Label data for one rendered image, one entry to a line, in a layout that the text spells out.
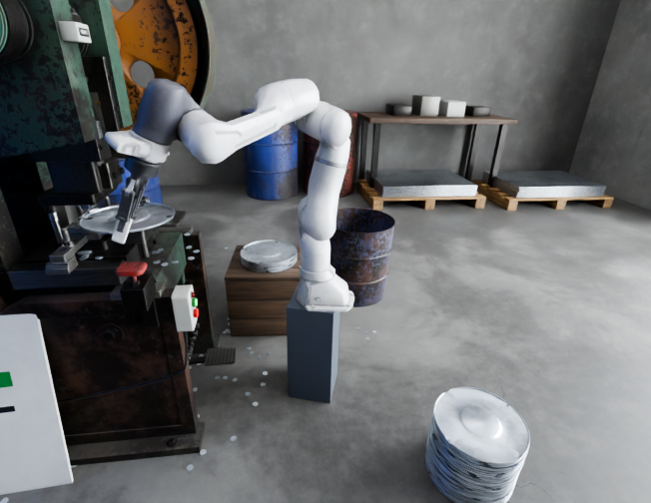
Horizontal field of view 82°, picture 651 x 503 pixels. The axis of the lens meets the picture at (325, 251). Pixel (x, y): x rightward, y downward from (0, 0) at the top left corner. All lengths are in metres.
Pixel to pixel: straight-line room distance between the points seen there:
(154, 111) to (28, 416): 1.04
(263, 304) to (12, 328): 0.98
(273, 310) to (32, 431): 1.00
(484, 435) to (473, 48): 4.40
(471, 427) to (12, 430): 1.43
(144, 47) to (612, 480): 2.26
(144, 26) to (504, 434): 1.85
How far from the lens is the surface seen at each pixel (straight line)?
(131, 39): 1.72
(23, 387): 1.52
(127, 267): 1.13
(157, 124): 0.95
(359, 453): 1.55
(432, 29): 4.94
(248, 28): 4.60
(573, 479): 1.73
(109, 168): 1.36
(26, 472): 1.69
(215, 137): 0.91
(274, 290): 1.86
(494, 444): 1.39
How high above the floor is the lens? 1.24
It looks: 25 degrees down
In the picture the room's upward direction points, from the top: 1 degrees clockwise
